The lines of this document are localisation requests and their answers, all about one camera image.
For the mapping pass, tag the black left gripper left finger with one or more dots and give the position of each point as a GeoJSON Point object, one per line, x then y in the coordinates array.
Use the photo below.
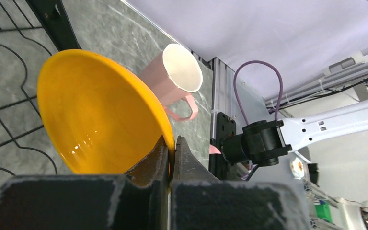
{"type": "Point", "coordinates": [135, 200]}

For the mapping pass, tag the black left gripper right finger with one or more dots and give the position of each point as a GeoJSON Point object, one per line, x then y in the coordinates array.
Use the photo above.
{"type": "Point", "coordinates": [200, 201]}

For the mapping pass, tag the yellow ribbed bowl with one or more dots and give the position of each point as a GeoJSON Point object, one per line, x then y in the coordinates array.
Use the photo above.
{"type": "Point", "coordinates": [100, 117]}

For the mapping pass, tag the pink mug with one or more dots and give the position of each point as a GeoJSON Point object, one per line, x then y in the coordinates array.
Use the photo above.
{"type": "Point", "coordinates": [173, 75]}

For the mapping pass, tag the black wire dish rack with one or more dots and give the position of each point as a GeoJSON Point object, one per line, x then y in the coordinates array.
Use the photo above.
{"type": "Point", "coordinates": [30, 32]}

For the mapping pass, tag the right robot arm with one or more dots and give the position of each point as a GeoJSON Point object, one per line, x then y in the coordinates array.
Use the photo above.
{"type": "Point", "coordinates": [264, 142]}

